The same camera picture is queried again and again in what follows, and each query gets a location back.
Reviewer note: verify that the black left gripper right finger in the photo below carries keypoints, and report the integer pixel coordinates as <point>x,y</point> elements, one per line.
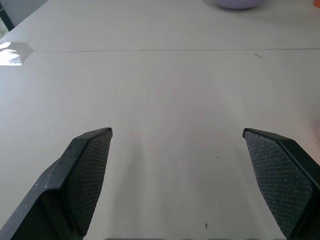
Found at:
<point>282,180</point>

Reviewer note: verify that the dark window frame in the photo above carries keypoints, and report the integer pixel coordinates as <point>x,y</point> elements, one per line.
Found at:
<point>6,17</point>

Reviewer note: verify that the lilac round bowl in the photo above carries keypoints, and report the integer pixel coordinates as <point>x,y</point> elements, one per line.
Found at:
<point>235,3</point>

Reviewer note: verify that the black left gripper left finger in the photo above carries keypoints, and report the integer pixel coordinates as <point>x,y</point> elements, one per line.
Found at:
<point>75,180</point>

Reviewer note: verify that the red rounded object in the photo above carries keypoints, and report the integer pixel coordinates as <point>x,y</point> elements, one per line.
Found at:
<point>317,2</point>

